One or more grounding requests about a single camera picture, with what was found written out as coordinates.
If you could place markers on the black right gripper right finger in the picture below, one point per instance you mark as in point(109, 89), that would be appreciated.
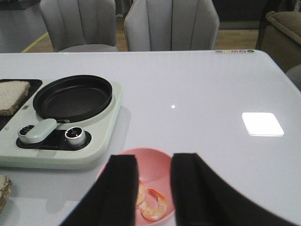
point(202, 198)

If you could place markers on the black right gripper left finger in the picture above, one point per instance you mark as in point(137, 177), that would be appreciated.
point(111, 201)

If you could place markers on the pink bowl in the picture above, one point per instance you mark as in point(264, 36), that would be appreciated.
point(154, 172)

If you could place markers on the bread slice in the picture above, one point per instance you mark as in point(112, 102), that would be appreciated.
point(12, 94)
point(5, 190)

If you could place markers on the rear shrimp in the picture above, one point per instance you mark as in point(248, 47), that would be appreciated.
point(141, 196)

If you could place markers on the shrimp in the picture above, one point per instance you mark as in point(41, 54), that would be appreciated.
point(141, 196)
point(155, 209)

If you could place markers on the front shrimp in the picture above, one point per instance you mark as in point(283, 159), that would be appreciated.
point(155, 209)

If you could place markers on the green breakfast maker base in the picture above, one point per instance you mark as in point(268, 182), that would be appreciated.
point(98, 131)

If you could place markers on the right silver knob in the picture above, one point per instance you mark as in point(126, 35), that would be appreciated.
point(75, 136)

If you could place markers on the silver knob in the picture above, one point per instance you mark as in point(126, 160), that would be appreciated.
point(22, 133)
point(75, 136)

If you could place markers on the black frying pan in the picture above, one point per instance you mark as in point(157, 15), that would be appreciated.
point(71, 100)

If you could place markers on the left silver knob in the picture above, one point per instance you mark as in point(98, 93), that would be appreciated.
point(22, 133)

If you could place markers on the brown sofa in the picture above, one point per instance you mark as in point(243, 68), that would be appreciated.
point(282, 38)

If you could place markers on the left grey chair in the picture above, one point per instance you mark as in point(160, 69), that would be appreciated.
point(80, 25)

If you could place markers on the grey chair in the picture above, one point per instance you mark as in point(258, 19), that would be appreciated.
point(171, 25)
point(80, 25)

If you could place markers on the right grey chair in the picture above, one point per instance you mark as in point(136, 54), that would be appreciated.
point(171, 25)

